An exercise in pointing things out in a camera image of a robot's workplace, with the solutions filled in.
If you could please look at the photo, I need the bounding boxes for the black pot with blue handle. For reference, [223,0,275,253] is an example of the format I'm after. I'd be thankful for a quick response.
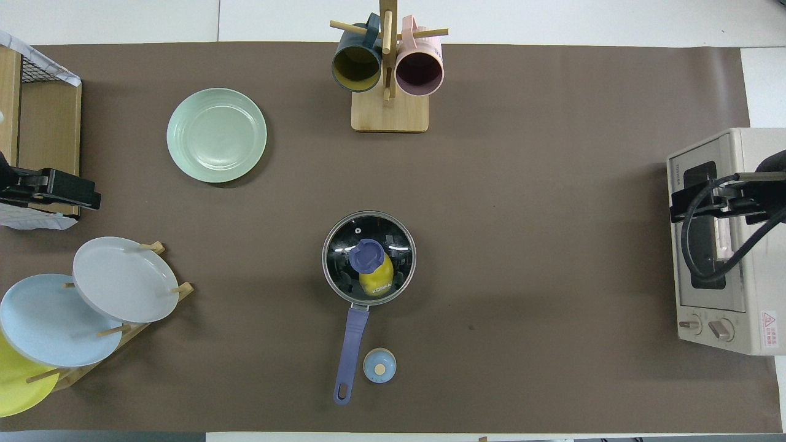
[322,211,417,406]

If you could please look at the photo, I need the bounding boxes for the wooden mug tree stand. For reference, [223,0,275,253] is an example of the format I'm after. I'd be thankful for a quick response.
[330,0,449,133]

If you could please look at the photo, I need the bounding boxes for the yellow plate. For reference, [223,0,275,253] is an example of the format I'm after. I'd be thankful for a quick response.
[0,331,60,418]

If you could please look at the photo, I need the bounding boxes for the grey plate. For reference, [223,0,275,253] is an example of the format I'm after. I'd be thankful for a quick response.
[72,237,180,324]

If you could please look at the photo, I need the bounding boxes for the pink ribbed mug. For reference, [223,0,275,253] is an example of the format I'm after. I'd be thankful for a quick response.
[395,15,445,97]

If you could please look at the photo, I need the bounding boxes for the pale green plate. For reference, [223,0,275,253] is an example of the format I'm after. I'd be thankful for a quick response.
[166,88,268,184]

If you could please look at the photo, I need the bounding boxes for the wooden plate rack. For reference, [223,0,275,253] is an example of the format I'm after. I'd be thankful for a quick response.
[26,241,195,392]

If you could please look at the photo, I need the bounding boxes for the beige toaster oven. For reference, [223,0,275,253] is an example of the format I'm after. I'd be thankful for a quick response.
[666,128,786,357]

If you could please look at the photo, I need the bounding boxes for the brown paper table mat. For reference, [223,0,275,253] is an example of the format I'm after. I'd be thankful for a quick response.
[0,42,782,433]

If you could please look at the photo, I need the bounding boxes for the yellow lemon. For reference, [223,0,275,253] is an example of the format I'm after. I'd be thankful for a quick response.
[358,252,395,298]

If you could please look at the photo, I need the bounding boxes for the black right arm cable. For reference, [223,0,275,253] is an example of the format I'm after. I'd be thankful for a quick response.
[680,174,786,284]

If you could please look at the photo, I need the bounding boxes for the light blue plate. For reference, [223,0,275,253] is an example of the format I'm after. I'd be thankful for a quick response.
[0,274,123,368]

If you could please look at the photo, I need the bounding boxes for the wire rack with wooden boards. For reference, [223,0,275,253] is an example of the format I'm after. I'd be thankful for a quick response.
[0,46,82,215]

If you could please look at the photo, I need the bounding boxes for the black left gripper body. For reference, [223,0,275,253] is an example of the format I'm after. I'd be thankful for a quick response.
[0,167,50,206]

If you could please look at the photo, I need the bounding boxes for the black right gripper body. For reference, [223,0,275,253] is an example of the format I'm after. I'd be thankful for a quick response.
[715,173,786,225]

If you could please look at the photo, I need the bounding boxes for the white checked cloth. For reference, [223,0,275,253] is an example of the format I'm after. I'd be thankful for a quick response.
[0,203,79,231]
[0,31,82,87]

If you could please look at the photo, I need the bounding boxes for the small blue round lid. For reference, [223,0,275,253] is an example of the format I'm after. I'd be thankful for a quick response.
[363,347,397,384]

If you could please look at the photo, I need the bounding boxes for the glass lid with blue knob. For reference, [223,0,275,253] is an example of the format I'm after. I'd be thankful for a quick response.
[322,211,417,306]

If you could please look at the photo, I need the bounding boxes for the dark blue mug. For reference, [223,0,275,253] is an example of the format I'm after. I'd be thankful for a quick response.
[332,14,383,93]

